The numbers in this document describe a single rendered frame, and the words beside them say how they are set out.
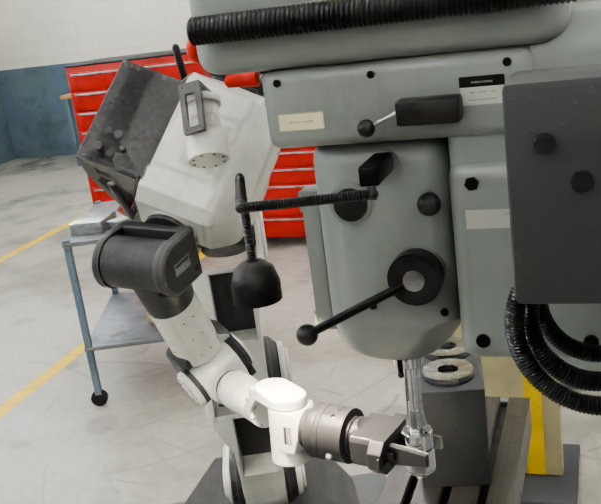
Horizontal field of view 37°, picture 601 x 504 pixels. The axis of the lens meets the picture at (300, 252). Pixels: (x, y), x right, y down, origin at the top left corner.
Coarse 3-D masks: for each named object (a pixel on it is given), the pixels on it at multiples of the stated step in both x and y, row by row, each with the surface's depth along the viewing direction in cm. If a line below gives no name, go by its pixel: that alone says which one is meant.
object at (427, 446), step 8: (432, 440) 133; (416, 448) 132; (424, 448) 132; (432, 448) 133; (432, 456) 133; (432, 464) 133; (408, 472) 134; (416, 472) 133; (424, 472) 133; (432, 472) 134
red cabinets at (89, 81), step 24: (72, 72) 645; (96, 72) 639; (168, 72) 627; (192, 72) 623; (72, 96) 651; (96, 96) 646; (288, 168) 624; (312, 168) 617; (96, 192) 670; (288, 192) 630; (264, 216) 644; (288, 216) 637
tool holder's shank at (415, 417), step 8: (416, 368) 129; (408, 376) 130; (416, 376) 130; (408, 384) 130; (416, 384) 130; (408, 392) 131; (416, 392) 130; (408, 400) 132; (416, 400) 131; (408, 408) 132; (416, 408) 131; (408, 416) 132; (416, 416) 131; (424, 416) 132; (408, 424) 132; (416, 424) 131; (424, 424) 132
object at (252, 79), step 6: (252, 72) 134; (258, 72) 134; (228, 78) 135; (234, 78) 134; (240, 78) 134; (246, 78) 134; (252, 78) 133; (258, 78) 134; (228, 84) 135; (234, 84) 135; (240, 84) 134; (246, 84) 134; (252, 84) 134; (258, 84) 135
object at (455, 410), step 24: (432, 360) 163; (456, 360) 159; (480, 360) 161; (432, 384) 154; (456, 384) 152; (480, 384) 152; (432, 408) 152; (456, 408) 152; (480, 408) 151; (456, 432) 153; (480, 432) 152; (456, 456) 155; (480, 456) 154; (432, 480) 157; (456, 480) 156; (480, 480) 155
